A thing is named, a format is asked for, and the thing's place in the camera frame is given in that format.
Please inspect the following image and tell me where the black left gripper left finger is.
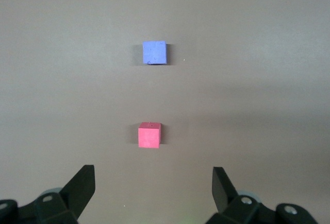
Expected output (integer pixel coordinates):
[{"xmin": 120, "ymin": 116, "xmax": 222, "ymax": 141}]
[{"xmin": 0, "ymin": 164, "xmax": 96, "ymax": 224}]

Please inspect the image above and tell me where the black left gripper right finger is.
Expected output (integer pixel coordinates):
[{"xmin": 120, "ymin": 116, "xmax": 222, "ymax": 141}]
[{"xmin": 206, "ymin": 166, "xmax": 317, "ymax": 224}]

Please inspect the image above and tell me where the red foam block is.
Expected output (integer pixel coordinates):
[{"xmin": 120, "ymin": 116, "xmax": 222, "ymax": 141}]
[{"xmin": 138, "ymin": 122, "xmax": 163, "ymax": 149}]

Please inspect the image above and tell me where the brown table cover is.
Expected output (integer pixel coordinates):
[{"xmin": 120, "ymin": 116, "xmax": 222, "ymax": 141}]
[{"xmin": 0, "ymin": 0, "xmax": 330, "ymax": 224}]

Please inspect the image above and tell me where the purple foam block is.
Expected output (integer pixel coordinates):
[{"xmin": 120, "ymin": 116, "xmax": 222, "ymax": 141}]
[{"xmin": 142, "ymin": 40, "xmax": 167, "ymax": 66}]

